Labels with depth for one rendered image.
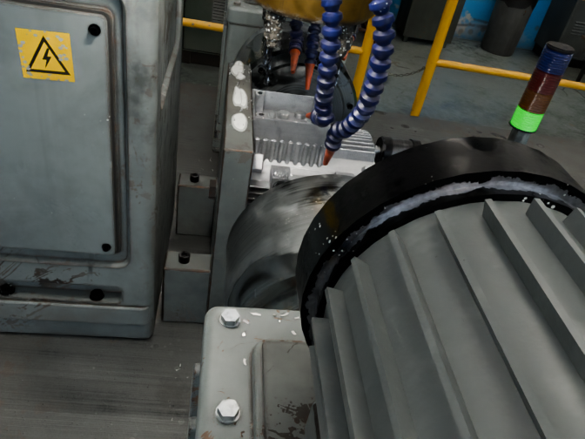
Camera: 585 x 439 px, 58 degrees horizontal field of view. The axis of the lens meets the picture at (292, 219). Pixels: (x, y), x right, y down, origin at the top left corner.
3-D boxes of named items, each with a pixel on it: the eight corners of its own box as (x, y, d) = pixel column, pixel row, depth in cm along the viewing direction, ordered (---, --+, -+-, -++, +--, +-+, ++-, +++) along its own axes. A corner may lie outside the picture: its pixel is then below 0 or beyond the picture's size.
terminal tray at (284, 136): (247, 161, 79) (253, 118, 75) (246, 128, 87) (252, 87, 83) (325, 169, 81) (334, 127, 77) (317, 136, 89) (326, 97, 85)
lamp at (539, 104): (524, 112, 114) (534, 93, 112) (513, 101, 119) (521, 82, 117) (549, 116, 115) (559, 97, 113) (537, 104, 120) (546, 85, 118)
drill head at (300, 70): (224, 181, 102) (238, 57, 88) (228, 94, 135) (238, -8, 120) (348, 193, 106) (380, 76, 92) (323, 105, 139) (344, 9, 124)
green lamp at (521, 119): (515, 131, 117) (524, 112, 114) (505, 119, 122) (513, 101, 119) (540, 134, 118) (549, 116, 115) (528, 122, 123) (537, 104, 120)
